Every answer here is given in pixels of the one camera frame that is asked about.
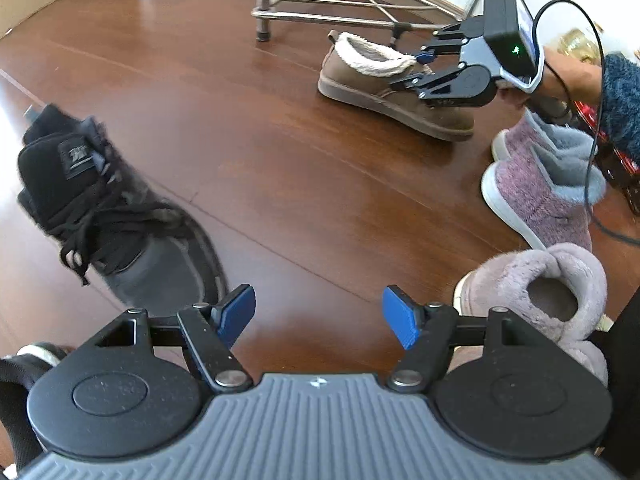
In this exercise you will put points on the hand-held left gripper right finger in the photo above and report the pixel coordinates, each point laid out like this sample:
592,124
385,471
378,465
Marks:
402,317

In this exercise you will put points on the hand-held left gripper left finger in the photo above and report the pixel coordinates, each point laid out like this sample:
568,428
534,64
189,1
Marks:
235,312

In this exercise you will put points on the metal corner shoe rack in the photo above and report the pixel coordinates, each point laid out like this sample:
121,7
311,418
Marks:
320,2

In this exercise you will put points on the taupe plush slipper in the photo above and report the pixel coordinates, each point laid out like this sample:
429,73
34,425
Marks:
530,290

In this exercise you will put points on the gold patterned object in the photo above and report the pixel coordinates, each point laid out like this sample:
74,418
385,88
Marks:
577,42

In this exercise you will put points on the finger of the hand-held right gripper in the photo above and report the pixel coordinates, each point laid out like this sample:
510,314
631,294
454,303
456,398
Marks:
432,82
452,32

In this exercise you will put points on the brown fleece-lined buckle shoe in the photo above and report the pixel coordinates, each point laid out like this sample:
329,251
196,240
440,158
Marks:
360,85

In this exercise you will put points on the person's right hand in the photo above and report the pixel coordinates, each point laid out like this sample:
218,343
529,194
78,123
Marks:
575,82

